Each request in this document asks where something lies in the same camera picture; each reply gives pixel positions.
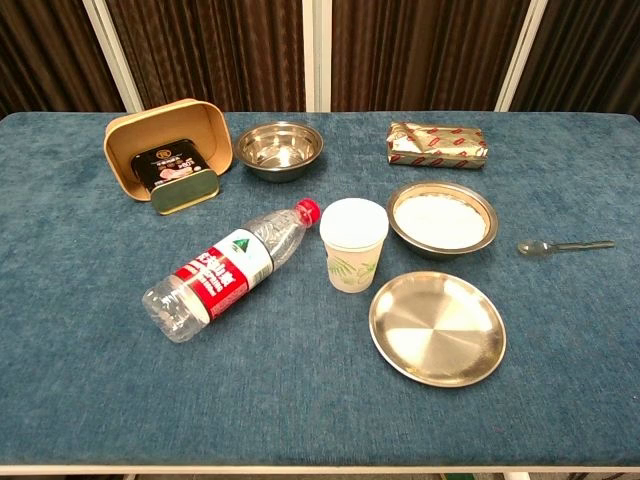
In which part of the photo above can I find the clear plastic spoon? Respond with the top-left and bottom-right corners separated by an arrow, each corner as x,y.
517,239 -> 616,256

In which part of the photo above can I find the steel plate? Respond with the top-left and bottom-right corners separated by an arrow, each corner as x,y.
386,180 -> 500,261
368,271 -> 508,389

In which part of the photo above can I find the empty steel bowl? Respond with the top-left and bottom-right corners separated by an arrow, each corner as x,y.
233,121 -> 325,184

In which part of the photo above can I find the steel plate front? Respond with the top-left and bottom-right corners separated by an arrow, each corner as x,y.
368,271 -> 508,389

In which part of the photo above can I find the small white round lid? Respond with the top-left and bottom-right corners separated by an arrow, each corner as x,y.
319,197 -> 390,295

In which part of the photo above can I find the clear water bottle red label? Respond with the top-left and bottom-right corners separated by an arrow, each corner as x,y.
141,197 -> 322,344

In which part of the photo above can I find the gold foil wrapped package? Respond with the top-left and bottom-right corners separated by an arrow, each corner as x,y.
386,121 -> 489,170

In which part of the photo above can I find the black luncheon meat tin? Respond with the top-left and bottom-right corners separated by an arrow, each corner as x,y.
129,138 -> 222,216

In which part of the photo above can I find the blue fabric table cover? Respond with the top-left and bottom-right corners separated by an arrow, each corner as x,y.
0,110 -> 640,469

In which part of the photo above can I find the tan oval box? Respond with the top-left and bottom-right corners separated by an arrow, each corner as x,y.
103,98 -> 235,203

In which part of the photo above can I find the dark brown curtain panel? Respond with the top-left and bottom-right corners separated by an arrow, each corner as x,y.
105,0 -> 307,113
331,0 -> 532,113
0,0 -> 125,119
509,0 -> 640,117

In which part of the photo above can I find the white partition post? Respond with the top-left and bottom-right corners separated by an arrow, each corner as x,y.
301,0 -> 334,113
494,0 -> 549,113
82,0 -> 145,114

